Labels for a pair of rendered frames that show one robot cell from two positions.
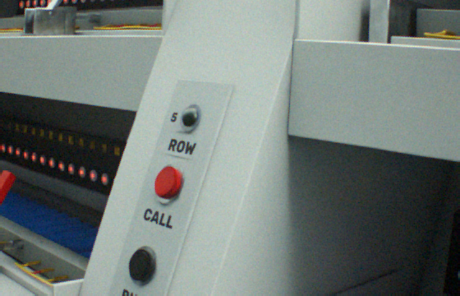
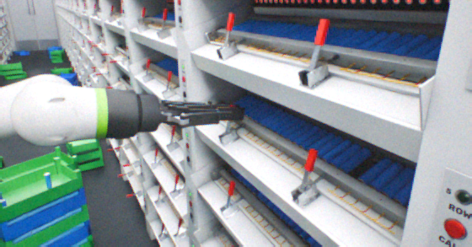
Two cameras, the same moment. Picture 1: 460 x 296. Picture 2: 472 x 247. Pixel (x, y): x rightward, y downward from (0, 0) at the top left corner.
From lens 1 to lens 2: 0.27 m
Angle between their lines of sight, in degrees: 31
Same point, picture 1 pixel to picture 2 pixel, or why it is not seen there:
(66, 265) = (359, 194)
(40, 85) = (325, 119)
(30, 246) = (332, 177)
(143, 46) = (406, 131)
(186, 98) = (456, 183)
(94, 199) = not seen: hidden behind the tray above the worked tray
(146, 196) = (437, 228)
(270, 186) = not seen: outside the picture
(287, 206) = not seen: outside the picture
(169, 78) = (437, 163)
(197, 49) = (456, 152)
